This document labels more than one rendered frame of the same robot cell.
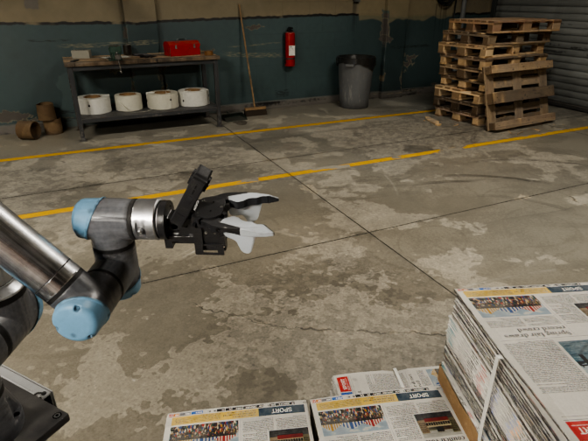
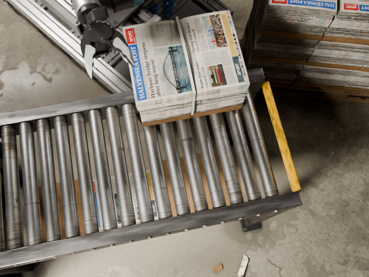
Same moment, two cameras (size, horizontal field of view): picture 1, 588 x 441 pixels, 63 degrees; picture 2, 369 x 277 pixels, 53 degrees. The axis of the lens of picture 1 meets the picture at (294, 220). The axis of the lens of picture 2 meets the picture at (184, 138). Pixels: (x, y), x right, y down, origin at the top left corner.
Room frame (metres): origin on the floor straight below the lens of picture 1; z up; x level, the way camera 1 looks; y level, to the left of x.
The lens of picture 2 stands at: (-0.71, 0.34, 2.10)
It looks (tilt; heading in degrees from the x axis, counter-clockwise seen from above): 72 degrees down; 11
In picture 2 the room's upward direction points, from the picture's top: 3 degrees clockwise
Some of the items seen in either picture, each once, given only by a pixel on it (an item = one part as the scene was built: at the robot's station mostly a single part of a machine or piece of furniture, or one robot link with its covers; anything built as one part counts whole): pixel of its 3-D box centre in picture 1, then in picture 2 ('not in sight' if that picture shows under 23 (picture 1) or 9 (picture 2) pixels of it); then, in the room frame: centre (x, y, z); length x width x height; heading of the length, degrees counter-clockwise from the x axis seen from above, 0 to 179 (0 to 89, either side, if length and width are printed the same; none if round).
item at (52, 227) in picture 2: not in sight; (48, 178); (-0.56, 0.86, 0.77); 0.47 x 0.05 x 0.05; 25
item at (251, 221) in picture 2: not in sight; (263, 214); (-0.43, -0.01, 0.34); 0.06 x 0.06 x 0.68; 25
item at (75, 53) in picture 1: (142, 51); not in sight; (6.30, 1.90, 0.96); 1.69 x 0.57 x 0.12; 115
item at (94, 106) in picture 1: (145, 85); not in sight; (6.27, 1.90, 0.55); 1.80 x 0.70 x 1.09; 115
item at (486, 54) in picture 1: (492, 69); not in sight; (6.96, -2.77, 0.65); 1.33 x 0.94 x 1.30; 119
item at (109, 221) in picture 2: not in sight; (102, 167); (-0.48, 0.68, 0.77); 0.47 x 0.05 x 0.05; 25
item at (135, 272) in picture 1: (115, 271); not in sight; (0.77, 0.33, 1.11); 0.11 x 0.08 x 0.11; 178
